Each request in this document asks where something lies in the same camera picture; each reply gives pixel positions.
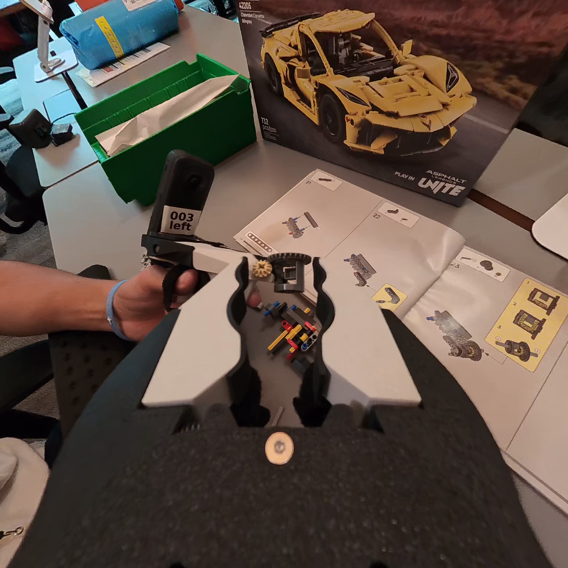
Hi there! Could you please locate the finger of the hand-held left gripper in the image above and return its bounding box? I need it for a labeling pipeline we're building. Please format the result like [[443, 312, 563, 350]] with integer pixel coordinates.
[[192, 245, 258, 282]]

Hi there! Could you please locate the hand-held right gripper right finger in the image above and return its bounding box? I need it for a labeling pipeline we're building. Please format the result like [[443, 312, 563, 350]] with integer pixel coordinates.
[[312, 256, 423, 419]]

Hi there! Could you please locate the white desk lamp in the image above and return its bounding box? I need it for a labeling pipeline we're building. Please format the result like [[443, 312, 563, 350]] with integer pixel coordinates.
[[20, 0, 79, 83]]

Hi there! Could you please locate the blue wristband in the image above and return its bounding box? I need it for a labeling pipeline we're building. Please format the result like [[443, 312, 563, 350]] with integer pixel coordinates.
[[106, 279, 135, 342]]

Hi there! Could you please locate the yellow car lego set box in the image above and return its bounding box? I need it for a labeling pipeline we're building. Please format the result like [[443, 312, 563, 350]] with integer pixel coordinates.
[[236, 0, 568, 209]]

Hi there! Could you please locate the white label sheet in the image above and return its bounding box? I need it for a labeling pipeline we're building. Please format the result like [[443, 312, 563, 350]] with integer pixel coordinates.
[[80, 42, 172, 88]]

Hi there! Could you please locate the lego chassis assembly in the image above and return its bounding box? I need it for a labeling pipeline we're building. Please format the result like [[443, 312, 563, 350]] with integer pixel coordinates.
[[261, 301, 321, 371]]

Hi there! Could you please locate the lego instruction booklet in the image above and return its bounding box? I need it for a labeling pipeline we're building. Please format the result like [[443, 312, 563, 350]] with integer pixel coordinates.
[[232, 169, 568, 515]]

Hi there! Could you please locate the black office chair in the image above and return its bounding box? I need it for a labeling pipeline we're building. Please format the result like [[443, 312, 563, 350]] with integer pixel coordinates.
[[0, 144, 47, 233]]

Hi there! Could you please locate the person's left hand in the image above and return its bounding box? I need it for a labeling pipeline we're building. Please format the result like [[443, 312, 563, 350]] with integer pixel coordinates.
[[111, 267, 199, 343]]

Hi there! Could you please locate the blue wrapped roll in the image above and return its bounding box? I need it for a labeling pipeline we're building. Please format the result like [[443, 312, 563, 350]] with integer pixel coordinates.
[[59, 0, 180, 71]]

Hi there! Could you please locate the white paper bag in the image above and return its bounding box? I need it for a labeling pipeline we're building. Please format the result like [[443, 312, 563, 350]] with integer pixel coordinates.
[[94, 74, 241, 157]]

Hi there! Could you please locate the green plastic bin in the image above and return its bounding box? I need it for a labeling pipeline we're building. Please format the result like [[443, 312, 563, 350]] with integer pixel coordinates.
[[74, 53, 259, 207]]

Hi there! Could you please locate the grey lego differential housing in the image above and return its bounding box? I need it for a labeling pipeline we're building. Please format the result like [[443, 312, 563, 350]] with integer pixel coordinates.
[[267, 251, 310, 295]]

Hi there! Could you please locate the person's left forearm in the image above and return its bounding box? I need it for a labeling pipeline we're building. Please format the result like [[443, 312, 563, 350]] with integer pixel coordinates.
[[0, 259, 117, 335]]

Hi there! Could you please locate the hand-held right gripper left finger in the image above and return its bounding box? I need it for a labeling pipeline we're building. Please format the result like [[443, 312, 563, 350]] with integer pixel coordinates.
[[141, 256, 251, 420]]

